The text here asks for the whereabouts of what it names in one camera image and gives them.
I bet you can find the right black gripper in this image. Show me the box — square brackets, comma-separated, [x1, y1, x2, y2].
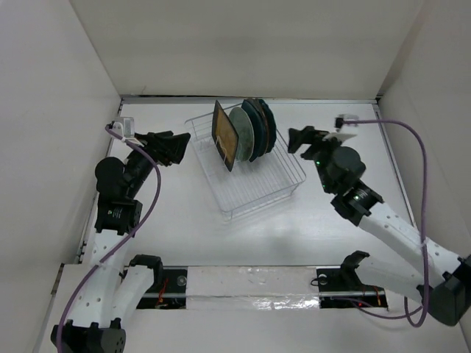
[287, 126, 346, 193]

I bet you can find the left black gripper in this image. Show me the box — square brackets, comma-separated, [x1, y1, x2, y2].
[125, 130, 188, 198]

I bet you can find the scalloped teal round plate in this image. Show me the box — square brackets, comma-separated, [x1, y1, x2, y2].
[258, 99, 277, 153]

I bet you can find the teal square plate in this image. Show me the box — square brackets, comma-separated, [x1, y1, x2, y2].
[241, 99, 263, 162]

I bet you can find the yellow square plate black rim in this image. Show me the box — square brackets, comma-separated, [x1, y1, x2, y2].
[211, 100, 238, 172]

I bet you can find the mint floral round plate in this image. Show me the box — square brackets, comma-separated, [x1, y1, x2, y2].
[229, 107, 255, 162]

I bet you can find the smooth teal round plate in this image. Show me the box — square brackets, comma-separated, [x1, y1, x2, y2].
[250, 99, 269, 157]

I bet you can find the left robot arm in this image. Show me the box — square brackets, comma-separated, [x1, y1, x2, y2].
[51, 125, 191, 352]

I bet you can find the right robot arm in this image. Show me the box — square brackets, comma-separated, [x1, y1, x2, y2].
[288, 126, 470, 327]

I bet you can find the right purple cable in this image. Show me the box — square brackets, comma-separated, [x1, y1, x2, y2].
[344, 118, 430, 328]

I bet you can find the purple cable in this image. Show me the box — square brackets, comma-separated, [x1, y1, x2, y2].
[344, 118, 430, 328]
[57, 124, 163, 353]

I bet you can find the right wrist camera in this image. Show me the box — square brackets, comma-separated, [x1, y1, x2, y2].
[334, 114, 360, 142]

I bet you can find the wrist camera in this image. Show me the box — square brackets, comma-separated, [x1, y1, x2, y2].
[334, 114, 360, 142]
[105, 117, 135, 141]

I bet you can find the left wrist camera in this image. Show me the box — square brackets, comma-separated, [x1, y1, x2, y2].
[105, 117, 135, 141]

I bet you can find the white wire dish rack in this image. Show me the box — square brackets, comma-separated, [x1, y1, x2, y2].
[185, 113, 306, 221]

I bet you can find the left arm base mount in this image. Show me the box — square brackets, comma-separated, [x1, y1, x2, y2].
[120, 254, 188, 310]

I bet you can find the metal base rail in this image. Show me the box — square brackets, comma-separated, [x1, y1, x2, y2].
[144, 285, 385, 299]

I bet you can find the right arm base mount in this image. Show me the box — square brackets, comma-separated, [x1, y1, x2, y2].
[310, 251, 388, 309]

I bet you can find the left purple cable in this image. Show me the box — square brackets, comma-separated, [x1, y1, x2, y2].
[57, 124, 163, 353]

